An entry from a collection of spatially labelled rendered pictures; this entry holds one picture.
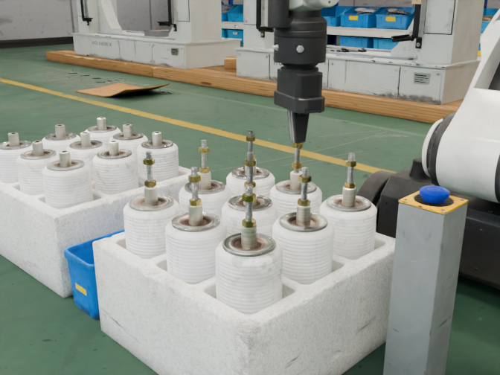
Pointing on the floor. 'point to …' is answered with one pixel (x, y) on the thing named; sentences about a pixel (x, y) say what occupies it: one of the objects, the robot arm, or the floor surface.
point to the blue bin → (85, 275)
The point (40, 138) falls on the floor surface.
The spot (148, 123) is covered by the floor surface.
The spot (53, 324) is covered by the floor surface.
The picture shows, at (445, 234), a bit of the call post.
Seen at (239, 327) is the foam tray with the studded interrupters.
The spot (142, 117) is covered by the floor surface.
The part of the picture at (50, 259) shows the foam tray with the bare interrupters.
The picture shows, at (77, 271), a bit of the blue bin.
